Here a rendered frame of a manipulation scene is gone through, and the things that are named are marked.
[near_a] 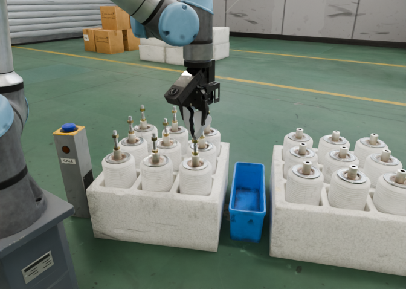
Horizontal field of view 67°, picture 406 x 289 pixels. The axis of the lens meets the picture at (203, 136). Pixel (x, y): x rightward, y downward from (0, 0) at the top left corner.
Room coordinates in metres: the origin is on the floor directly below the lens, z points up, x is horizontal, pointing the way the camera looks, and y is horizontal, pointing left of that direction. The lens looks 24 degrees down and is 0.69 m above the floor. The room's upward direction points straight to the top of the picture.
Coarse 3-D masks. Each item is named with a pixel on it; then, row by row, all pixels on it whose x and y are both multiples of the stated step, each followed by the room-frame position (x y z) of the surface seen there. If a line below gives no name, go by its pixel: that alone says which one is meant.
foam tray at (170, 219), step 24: (216, 168) 0.87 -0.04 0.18; (96, 192) 0.74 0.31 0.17; (120, 192) 0.74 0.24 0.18; (144, 192) 0.73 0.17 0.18; (168, 192) 0.73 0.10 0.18; (216, 192) 0.73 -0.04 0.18; (96, 216) 0.74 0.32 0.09; (120, 216) 0.73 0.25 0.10; (144, 216) 0.72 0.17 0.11; (168, 216) 0.71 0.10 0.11; (192, 216) 0.70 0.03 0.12; (216, 216) 0.69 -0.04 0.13; (120, 240) 0.73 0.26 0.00; (144, 240) 0.72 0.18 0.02; (168, 240) 0.71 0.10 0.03; (192, 240) 0.70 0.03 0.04; (216, 240) 0.69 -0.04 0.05
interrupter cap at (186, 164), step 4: (184, 160) 0.79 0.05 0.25; (188, 160) 0.79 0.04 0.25; (200, 160) 0.79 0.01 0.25; (204, 160) 0.79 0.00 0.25; (184, 164) 0.77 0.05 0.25; (188, 164) 0.77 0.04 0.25; (200, 164) 0.77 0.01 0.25; (204, 164) 0.76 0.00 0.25; (188, 168) 0.74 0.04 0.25; (192, 168) 0.74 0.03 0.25; (196, 168) 0.75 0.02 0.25; (200, 168) 0.74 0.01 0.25; (204, 168) 0.75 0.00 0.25
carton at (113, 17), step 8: (104, 8) 4.50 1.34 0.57; (112, 8) 4.42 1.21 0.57; (120, 8) 4.47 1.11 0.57; (104, 16) 4.51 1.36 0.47; (112, 16) 4.43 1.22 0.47; (120, 16) 4.46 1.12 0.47; (128, 16) 4.59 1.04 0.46; (104, 24) 4.52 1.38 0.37; (112, 24) 4.44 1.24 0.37; (120, 24) 4.45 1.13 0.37; (128, 24) 4.57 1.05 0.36
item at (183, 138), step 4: (184, 132) 1.00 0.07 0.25; (172, 136) 0.98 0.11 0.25; (176, 136) 0.98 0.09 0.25; (180, 136) 0.98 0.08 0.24; (184, 136) 0.99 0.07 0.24; (180, 140) 0.98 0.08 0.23; (184, 140) 0.99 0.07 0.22; (184, 144) 0.99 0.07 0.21; (184, 148) 0.99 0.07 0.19; (184, 152) 0.99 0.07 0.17
